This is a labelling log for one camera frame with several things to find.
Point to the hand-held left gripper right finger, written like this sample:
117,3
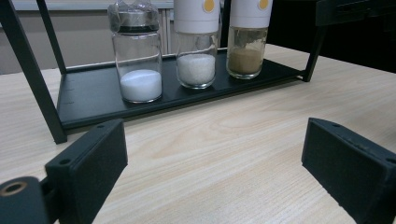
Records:
355,174

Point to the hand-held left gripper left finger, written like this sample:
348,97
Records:
90,165

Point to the black two-tier metal rack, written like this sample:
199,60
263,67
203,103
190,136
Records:
93,93

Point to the silver-lid glass jar white powder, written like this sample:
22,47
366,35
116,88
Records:
140,85

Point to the white-lid glass jar brown powder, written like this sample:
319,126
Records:
246,60

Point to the white-lid glass jar white granules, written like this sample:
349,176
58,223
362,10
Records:
196,70

